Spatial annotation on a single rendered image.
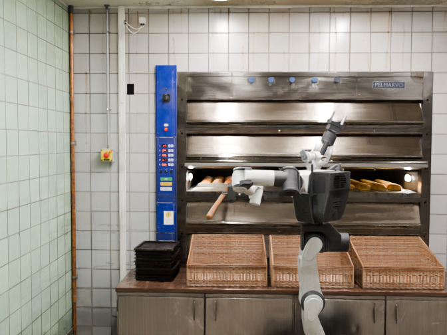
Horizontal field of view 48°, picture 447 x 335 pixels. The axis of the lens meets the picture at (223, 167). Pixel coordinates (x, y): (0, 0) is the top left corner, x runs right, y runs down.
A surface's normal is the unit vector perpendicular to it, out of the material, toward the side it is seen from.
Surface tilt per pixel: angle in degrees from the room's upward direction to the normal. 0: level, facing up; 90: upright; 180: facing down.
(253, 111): 70
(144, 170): 90
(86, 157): 90
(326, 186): 90
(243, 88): 90
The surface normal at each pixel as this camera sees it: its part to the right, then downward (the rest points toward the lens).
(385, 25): -0.04, 0.05
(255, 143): -0.04, -0.29
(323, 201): -0.75, 0.04
